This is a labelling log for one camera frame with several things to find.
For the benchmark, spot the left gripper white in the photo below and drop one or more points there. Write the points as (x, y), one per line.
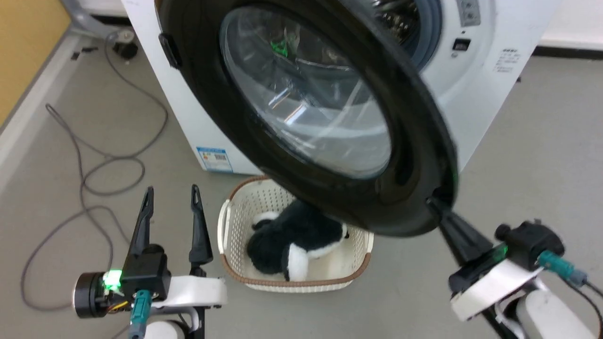
(198, 291)

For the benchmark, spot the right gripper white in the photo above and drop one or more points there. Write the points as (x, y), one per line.
(494, 287)

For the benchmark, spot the black round glass washer door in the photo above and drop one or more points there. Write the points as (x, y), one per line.
(414, 141)

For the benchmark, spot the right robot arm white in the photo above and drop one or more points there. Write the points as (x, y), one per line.
(551, 315)

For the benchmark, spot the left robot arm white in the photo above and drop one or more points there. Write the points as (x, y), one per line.
(162, 331)

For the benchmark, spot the white front-load washing machine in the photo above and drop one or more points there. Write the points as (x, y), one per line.
(165, 84)

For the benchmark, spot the cream plastic laundry basket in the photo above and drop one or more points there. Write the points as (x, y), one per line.
(238, 207)

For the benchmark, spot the blue energy label sticker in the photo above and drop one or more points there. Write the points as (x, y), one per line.
(215, 159)

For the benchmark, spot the black and white plush toy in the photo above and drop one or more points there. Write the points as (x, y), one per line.
(278, 245)

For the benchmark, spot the small black floor fitting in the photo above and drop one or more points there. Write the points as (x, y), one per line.
(126, 49)

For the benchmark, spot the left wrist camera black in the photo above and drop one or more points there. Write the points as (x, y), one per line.
(146, 273)

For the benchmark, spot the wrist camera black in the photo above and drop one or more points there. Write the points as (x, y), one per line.
(146, 273)
(532, 242)

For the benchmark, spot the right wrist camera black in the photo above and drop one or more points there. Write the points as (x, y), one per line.
(532, 242)

